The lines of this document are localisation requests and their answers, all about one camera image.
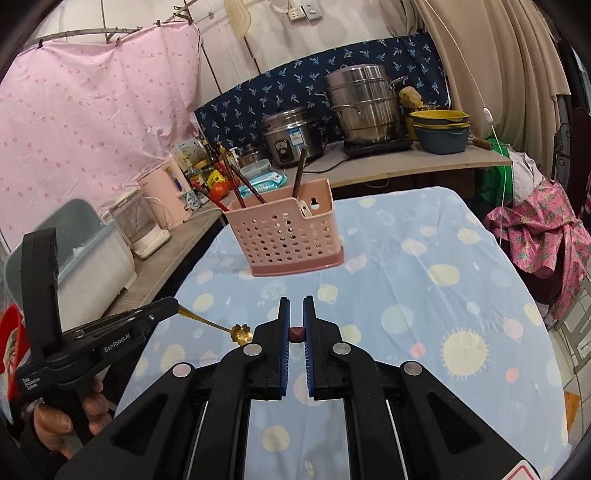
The yellow hanging cutting board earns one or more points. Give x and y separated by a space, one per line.
238 16

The pink electric kettle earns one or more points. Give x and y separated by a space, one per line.
164 187

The white power cord switch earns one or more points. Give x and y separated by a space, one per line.
492 188

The white blender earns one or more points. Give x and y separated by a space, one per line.
138 224

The wall power socket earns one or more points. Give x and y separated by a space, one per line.
309 10

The beige hanging curtain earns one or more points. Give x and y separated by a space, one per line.
512 54

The white ceramic soup spoon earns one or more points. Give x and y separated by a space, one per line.
305 210

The black induction cooktop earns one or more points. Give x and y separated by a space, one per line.
353 150

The stacked yellow blue bowls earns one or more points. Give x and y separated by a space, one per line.
441 132

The clear food container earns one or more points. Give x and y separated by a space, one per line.
256 169

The white blue storage bin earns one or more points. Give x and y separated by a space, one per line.
94 262

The pink perforated utensil holder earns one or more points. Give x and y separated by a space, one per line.
277 240

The red tomato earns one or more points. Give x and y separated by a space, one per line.
219 191

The stainless steel steamer pot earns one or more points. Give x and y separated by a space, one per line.
366 104

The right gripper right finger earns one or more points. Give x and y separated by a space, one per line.
401 421

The dark red twisted chopstick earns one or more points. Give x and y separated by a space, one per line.
247 183
223 153

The light blue patterned tablecloth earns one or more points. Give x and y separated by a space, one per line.
422 280

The navy floral backsplash cloth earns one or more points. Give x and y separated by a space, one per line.
235 118

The pink floral fabric pile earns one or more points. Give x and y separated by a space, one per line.
543 237

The silver rice cooker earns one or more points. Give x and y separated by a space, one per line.
289 132

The blue wet wipes pack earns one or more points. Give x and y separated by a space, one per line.
268 182

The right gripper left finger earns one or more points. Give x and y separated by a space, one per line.
192 423

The person left hand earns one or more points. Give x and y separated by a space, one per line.
52 425

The gold flower spoon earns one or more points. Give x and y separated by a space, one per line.
240 334

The yellow snack packet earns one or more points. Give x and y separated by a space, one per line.
214 177

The bright red chopstick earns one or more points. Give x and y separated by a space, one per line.
201 189
237 194

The pink dotted curtain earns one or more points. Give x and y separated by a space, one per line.
80 121

